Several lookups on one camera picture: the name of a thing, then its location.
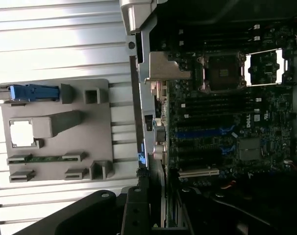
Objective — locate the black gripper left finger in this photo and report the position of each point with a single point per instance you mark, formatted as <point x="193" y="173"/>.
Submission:
<point x="89" y="210"/>

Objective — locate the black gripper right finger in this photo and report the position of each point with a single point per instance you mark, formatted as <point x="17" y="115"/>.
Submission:
<point x="192" y="215"/>

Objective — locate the white expansion slot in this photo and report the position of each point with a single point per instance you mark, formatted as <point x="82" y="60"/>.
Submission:
<point x="200" y="172"/>

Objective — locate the long black expansion slot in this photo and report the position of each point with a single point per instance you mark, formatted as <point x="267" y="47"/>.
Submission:
<point x="200" y="162"/>
<point x="200" y="120"/>
<point x="200" y="154"/>

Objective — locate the grey parts rack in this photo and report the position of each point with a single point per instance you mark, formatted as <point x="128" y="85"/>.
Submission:
<point x="94" y="144"/>

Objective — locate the green RAM stick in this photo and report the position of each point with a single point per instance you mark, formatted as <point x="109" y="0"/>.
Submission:
<point x="43" y="159"/>

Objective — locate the blue expansion slot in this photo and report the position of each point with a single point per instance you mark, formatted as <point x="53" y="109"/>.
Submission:
<point x="197" y="134"/>

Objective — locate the silver chipset heatsink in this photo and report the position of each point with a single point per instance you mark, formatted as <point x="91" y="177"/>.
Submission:
<point x="250" y="149"/>

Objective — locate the silver CPU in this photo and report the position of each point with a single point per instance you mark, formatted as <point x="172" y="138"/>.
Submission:
<point x="22" y="134"/>

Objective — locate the black case latch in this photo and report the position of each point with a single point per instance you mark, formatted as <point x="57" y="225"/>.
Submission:
<point x="148" y="122"/>

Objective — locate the green motherboard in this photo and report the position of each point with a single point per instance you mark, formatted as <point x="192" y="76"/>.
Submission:
<point x="273" y="117"/>

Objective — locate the hard disk with blue carrier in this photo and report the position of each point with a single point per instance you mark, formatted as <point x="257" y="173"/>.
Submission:
<point x="35" y="93"/>

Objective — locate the CPU socket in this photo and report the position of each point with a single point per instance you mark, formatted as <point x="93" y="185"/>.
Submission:
<point x="223" y="73"/>

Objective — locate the silver socket cover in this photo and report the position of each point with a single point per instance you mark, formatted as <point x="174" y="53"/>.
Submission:
<point x="248" y="71"/>

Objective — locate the open PC case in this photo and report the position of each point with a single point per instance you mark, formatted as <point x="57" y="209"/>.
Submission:
<point x="144" y="49"/>

